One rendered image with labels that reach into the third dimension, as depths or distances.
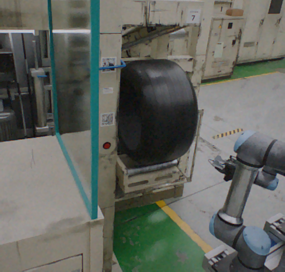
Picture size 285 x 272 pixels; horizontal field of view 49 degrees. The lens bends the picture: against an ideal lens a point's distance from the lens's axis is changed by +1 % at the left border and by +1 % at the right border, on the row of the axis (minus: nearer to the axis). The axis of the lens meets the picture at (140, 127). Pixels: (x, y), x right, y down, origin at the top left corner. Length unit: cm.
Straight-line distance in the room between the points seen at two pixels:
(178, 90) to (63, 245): 95
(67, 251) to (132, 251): 160
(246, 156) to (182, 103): 43
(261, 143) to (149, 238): 157
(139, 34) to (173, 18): 23
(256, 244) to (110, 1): 121
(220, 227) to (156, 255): 112
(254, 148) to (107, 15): 85
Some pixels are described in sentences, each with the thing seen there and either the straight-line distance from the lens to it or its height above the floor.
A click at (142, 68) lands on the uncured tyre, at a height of 148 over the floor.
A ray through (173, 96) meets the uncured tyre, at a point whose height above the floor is 138.
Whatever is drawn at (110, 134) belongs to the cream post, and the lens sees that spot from 168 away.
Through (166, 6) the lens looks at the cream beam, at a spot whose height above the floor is 175.
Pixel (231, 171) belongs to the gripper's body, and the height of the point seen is 100.
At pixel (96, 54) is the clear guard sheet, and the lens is 71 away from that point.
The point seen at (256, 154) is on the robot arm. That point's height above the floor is 129.
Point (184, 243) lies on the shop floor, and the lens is 268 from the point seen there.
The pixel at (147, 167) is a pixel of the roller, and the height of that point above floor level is 91.
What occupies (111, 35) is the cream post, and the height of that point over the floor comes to 165.
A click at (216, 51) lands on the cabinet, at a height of 62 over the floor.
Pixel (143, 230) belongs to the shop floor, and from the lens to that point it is 273.
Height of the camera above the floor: 193
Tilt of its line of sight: 27 degrees down
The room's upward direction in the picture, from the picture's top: 4 degrees clockwise
